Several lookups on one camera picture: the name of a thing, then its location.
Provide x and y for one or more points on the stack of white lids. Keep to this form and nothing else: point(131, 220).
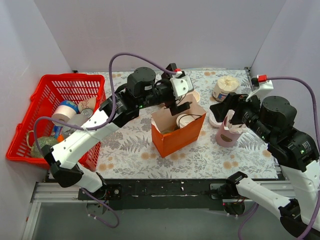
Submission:
point(213, 122)

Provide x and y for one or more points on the white tape roll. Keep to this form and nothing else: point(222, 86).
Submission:
point(63, 113)

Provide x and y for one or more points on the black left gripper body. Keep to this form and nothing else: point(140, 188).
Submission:
point(172, 94)

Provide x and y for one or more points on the floral table mat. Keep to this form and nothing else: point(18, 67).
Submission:
point(129, 153)

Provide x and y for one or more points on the stack of paper cups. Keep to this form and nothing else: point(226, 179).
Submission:
point(196, 95)

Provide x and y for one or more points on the pink straw holder cup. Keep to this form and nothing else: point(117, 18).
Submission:
point(225, 138)

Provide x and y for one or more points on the wrapped toilet paper roll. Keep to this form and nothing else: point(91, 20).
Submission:
point(224, 86)

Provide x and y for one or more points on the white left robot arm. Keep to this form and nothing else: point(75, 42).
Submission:
point(63, 158)

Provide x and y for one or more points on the white cup lid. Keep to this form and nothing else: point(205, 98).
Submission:
point(186, 119)

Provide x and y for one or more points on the crumpled grey paper bag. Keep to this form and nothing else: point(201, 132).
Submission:
point(77, 120)

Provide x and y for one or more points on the orange paper bag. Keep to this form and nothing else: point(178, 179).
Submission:
point(162, 120)

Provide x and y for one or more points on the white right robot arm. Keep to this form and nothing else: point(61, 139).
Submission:
point(298, 215)

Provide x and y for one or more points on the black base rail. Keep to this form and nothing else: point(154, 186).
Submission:
point(135, 194)

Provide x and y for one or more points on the beige patterned cup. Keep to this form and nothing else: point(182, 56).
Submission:
point(89, 103)

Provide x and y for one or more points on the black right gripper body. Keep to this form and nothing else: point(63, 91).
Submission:
point(235, 106)

